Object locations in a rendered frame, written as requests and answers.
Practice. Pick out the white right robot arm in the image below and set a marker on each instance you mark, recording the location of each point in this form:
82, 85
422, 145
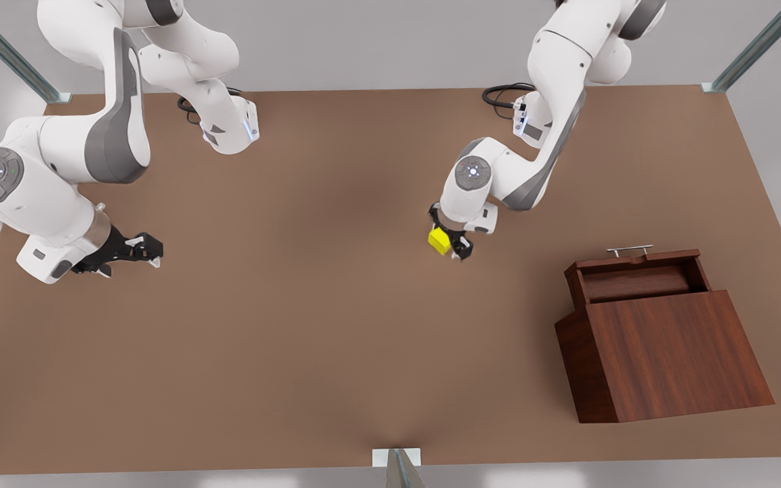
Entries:
45, 196

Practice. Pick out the yellow cube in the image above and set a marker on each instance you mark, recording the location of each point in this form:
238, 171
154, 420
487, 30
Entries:
439, 240

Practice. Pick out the dark wooden cabinet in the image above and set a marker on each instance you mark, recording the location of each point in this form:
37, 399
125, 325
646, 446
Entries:
675, 359

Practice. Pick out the silver frame post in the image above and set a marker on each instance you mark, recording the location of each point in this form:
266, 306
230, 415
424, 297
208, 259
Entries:
756, 44
4, 51
398, 468

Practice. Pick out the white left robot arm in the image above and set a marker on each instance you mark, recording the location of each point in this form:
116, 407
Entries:
560, 61

